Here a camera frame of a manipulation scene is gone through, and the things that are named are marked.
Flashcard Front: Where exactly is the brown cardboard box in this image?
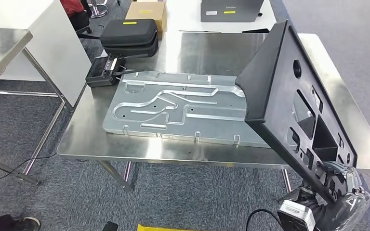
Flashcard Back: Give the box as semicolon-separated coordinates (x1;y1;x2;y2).
125;1;168;33

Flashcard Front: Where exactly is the yellow floor tape square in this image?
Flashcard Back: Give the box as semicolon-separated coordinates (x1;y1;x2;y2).
136;224;181;231

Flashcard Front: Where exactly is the black plastic plate part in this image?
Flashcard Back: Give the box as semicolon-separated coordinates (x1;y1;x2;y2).
235;19;358;205

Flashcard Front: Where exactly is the black chair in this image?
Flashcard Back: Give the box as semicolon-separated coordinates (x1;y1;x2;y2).
69;10;93;35

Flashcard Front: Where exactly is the flat black pad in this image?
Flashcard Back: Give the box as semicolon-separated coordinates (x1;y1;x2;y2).
241;28;270;34

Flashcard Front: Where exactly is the thin black floor cable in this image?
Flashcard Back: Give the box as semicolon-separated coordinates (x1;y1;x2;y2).
0;152;58;186

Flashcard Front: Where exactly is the person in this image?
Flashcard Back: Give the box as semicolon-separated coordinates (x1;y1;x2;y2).
0;209;41;231

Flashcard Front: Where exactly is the black zip case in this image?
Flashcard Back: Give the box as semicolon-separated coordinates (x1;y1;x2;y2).
99;18;159;58

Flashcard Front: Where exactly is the stainless steel side table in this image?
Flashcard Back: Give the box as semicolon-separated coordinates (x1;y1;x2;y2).
0;27;75;186

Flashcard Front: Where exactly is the stainless steel workbench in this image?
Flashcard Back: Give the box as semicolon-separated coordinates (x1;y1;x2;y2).
56;32;370;193

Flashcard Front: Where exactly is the black robot body part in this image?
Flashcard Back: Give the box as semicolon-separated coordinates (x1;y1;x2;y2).
102;220;119;231

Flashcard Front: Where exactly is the stamped sheet metal panel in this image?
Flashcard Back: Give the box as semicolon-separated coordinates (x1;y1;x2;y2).
102;70;272;149

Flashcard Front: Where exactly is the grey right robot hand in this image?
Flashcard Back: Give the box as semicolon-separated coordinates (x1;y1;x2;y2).
316;161;370;231

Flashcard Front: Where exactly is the chrome chair base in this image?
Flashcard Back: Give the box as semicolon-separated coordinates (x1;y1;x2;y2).
87;0;109;19

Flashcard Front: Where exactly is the white cabinet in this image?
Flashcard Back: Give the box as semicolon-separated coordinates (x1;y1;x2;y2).
0;0;92;107

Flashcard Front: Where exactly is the grey laptop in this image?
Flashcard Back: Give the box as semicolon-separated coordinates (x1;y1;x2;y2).
200;0;265;23

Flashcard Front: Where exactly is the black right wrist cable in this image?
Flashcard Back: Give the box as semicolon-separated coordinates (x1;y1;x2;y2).
245;208;283;231

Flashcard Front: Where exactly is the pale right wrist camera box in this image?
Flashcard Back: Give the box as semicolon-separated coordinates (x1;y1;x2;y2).
277;199;317;231

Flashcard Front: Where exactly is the red fabric item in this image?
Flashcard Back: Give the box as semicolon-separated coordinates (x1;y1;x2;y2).
60;0;85;18

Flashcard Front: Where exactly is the black controller with antenna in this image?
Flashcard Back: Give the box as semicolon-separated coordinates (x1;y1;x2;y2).
85;54;137;88

